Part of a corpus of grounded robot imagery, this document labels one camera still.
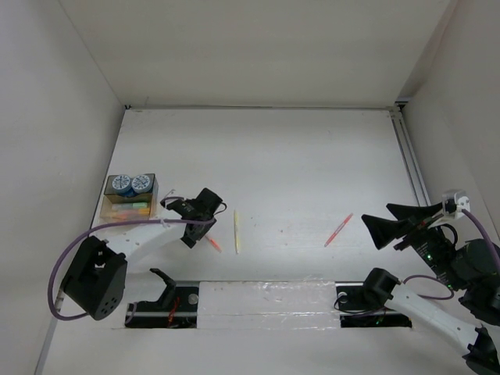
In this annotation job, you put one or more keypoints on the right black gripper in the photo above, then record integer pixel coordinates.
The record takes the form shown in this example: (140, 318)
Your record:
(383, 230)

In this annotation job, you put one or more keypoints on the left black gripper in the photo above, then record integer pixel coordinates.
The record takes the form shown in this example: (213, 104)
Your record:
(192, 238)

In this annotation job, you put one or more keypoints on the orange thin pen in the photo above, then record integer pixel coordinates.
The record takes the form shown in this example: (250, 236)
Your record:
(213, 243)

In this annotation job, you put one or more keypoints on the green highlighter marker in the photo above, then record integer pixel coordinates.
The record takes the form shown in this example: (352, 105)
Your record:
(130, 205)

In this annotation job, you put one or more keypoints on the blue paint jar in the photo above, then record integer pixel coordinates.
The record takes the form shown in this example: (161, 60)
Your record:
(121, 185)
(142, 184)

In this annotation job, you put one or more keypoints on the yellow orange highlighter marker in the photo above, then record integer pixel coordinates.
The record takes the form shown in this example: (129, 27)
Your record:
(141, 211)

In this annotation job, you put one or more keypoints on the orange highlighter clear cap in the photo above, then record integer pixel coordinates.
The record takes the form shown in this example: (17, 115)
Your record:
(127, 216)

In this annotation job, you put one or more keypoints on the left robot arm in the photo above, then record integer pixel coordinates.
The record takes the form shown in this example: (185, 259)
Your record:
(96, 278)

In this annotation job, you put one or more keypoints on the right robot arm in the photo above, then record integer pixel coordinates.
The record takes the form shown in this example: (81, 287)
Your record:
(472, 269)

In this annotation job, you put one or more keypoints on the yellow thin pen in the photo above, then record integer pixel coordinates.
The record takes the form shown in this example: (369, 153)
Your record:
(236, 232)

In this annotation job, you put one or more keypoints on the pink thin pen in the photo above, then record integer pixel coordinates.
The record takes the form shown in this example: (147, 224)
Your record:
(338, 229)

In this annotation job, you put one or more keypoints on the clear plastic organizer tray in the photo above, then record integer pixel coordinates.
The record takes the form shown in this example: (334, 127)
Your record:
(127, 198)

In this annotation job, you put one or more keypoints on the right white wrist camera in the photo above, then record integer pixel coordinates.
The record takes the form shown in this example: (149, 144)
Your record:
(454, 202)

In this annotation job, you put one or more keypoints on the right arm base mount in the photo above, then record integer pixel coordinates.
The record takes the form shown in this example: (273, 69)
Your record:
(357, 311)

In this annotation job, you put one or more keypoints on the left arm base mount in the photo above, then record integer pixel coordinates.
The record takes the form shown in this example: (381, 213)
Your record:
(175, 308)

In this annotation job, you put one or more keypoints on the aluminium rail right side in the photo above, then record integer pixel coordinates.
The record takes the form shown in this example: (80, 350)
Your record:
(408, 154)

